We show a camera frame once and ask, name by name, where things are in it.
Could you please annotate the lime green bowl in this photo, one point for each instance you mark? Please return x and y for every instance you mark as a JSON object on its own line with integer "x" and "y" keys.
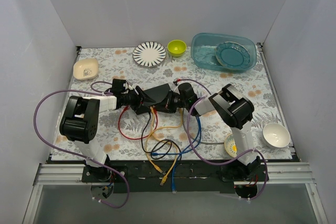
{"x": 176, "y": 48}

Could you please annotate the cream square dish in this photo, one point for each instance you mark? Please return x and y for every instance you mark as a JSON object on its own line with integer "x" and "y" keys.
{"x": 85, "y": 69}

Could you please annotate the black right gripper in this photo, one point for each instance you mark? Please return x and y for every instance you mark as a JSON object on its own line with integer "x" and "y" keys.
{"x": 169, "y": 97}

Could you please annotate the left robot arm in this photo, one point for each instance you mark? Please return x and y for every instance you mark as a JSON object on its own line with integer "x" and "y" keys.
{"x": 79, "y": 122}

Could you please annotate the yellow patterned small bowl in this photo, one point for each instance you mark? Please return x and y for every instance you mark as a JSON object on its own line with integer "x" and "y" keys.
{"x": 230, "y": 146}

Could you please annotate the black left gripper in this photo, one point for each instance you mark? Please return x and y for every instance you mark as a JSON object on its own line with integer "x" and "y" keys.
{"x": 138, "y": 99}

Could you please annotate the striped white plate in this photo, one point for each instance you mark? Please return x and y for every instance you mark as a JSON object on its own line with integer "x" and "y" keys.
{"x": 149, "y": 54}

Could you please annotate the teal plastic tub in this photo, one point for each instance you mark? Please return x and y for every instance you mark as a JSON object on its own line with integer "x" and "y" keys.
{"x": 203, "y": 51}

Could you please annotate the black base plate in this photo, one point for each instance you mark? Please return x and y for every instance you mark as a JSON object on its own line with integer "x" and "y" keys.
{"x": 188, "y": 176}

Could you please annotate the white ceramic bowl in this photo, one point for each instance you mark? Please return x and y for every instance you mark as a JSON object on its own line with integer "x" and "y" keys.
{"x": 276, "y": 135}

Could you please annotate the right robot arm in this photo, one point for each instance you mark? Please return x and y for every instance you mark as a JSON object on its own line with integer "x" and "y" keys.
{"x": 234, "y": 109}

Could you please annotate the teal glass plate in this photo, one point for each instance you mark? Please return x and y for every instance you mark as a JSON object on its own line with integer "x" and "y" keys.
{"x": 233, "y": 55}

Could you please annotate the dark grey network switch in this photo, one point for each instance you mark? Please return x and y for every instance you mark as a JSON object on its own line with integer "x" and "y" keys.
{"x": 159, "y": 94}

